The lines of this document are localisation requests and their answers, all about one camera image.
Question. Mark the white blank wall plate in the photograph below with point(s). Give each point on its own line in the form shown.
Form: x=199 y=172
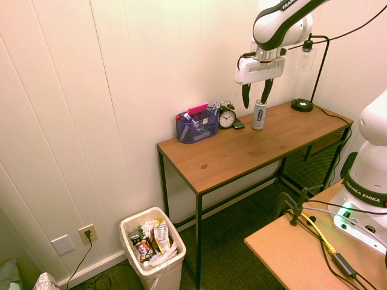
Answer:
x=63 y=245

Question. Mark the blue mesh desk organizer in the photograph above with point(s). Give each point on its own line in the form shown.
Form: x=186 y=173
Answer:
x=198 y=130

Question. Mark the teal pillow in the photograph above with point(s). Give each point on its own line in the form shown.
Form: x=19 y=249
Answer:
x=9 y=272

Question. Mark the white plastic trash bin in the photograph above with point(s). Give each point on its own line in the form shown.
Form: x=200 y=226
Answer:
x=169 y=269

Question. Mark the black desk lamp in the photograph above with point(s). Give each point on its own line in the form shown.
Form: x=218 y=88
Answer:
x=302 y=105

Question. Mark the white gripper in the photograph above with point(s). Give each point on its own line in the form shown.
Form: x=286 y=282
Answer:
x=260 y=70

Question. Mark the blue white pen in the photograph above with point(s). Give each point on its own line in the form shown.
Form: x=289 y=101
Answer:
x=215 y=107

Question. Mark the black mobile phone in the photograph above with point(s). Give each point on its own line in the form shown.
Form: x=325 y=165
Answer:
x=239 y=124

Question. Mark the white snack wrapper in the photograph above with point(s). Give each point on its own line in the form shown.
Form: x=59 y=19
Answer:
x=161 y=237

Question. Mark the pink sticky note pad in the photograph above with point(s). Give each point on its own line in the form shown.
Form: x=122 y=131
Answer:
x=198 y=108

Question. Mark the beige wall power outlet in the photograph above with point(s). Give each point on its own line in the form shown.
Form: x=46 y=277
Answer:
x=88 y=233

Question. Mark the white patterned bedding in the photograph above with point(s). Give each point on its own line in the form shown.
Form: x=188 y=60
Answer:
x=45 y=281

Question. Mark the black alarm clock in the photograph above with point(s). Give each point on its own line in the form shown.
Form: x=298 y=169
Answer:
x=226 y=118

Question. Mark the wooden desk with black frame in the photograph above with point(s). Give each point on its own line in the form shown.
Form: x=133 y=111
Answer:
x=242 y=151

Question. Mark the dark candy wrapper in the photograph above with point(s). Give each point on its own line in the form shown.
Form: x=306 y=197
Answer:
x=144 y=249

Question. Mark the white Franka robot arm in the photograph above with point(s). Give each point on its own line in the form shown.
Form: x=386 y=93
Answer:
x=272 y=27

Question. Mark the silver drink can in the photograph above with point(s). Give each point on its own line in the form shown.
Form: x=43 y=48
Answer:
x=259 y=116

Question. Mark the black metal clamp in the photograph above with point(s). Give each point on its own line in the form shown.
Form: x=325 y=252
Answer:
x=297 y=205

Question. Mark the light fibreboard robot table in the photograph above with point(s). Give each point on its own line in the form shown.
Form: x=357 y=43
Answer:
x=290 y=259

